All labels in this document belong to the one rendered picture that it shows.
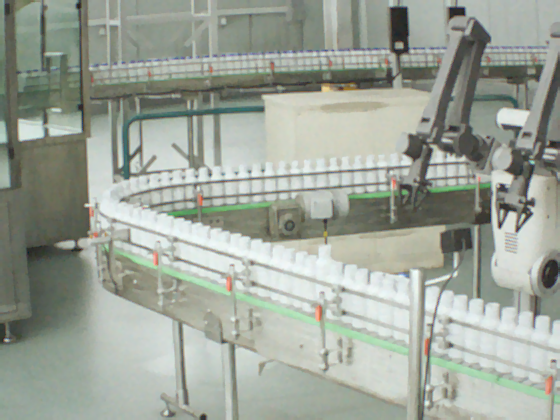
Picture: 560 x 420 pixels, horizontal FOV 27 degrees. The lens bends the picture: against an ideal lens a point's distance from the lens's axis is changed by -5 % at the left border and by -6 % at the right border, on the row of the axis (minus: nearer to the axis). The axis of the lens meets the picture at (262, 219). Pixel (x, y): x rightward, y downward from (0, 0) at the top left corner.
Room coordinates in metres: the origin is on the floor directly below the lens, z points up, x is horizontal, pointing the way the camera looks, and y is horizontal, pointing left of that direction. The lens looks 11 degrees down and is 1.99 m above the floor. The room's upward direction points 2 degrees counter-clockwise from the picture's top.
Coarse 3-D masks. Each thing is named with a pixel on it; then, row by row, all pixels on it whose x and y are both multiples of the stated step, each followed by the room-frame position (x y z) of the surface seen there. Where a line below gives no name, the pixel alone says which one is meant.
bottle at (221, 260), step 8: (224, 232) 3.90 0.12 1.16; (224, 240) 3.87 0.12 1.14; (216, 248) 3.87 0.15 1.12; (224, 248) 3.86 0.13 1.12; (216, 256) 3.88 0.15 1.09; (224, 256) 3.86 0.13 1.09; (216, 264) 3.88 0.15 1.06; (224, 264) 3.86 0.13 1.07; (224, 272) 3.86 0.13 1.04; (224, 280) 3.86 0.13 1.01
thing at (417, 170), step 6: (414, 162) 3.64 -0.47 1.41; (420, 162) 3.63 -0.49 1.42; (414, 168) 3.63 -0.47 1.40; (420, 168) 3.63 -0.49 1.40; (426, 168) 3.64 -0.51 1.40; (402, 174) 3.66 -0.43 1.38; (408, 174) 3.65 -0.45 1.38; (414, 174) 3.63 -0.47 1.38; (420, 174) 3.62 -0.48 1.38; (426, 174) 3.64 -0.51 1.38; (420, 180) 3.59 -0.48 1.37; (426, 180) 3.61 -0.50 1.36; (432, 186) 3.62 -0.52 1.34
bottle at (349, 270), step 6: (348, 270) 3.35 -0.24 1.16; (354, 270) 3.35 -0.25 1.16; (348, 276) 3.35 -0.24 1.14; (354, 276) 3.35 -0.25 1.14; (342, 282) 3.36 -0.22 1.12; (348, 282) 3.34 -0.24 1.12; (342, 294) 3.35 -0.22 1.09; (348, 294) 3.34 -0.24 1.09; (342, 300) 3.35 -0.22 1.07; (348, 300) 3.34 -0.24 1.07; (342, 306) 3.35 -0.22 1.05; (348, 306) 3.34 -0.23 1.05; (342, 318) 3.35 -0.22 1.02; (348, 318) 3.34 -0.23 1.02; (348, 324) 3.34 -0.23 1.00
